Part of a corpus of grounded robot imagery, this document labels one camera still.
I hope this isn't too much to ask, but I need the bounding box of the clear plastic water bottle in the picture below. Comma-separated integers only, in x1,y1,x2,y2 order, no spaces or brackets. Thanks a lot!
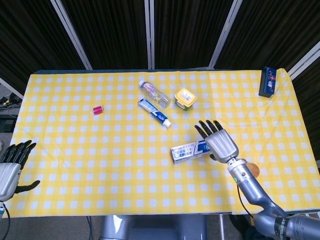
138,80,172,109

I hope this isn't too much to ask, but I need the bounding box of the white blue toothpaste tube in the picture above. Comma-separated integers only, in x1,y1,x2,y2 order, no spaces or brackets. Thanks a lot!
138,97,172,129

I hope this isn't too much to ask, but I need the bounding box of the white partition frame post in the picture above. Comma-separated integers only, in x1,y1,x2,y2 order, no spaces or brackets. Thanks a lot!
0,76,25,99
286,40,320,79
208,0,241,69
49,0,94,71
144,0,156,70

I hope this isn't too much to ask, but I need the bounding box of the yellow white checkered tablecloth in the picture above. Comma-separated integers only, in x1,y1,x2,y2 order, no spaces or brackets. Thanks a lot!
4,67,320,216

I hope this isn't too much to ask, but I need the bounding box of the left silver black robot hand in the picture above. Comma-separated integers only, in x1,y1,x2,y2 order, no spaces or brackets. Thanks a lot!
0,139,41,202

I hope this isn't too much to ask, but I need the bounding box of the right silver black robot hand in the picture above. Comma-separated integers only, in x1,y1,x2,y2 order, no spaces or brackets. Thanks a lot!
194,119,239,164

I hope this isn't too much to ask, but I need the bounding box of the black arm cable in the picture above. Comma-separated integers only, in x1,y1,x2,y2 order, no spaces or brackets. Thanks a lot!
2,203,12,240
235,184,254,219

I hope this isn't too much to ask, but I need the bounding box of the pink wrapped candy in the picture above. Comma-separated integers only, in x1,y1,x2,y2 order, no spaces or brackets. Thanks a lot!
90,105,104,116

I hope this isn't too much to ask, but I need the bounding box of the yellow lidded jar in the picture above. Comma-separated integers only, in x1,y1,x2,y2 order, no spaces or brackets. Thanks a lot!
174,87,198,111

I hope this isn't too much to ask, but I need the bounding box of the dark blue printed box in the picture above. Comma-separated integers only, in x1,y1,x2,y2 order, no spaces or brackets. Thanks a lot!
258,66,278,98

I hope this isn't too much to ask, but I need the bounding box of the dark pleated partition panel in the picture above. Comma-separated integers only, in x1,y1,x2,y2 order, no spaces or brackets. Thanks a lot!
216,0,320,74
0,0,86,94
152,0,234,70
61,0,151,71

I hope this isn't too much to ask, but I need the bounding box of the round orange object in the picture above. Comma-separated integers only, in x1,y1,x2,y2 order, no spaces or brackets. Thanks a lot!
246,162,261,179

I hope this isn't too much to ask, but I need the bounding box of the white blue toothpaste box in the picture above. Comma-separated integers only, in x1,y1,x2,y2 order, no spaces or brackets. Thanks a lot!
170,139,213,165

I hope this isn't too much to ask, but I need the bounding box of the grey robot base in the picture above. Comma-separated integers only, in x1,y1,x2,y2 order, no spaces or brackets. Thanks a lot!
99,214,209,240

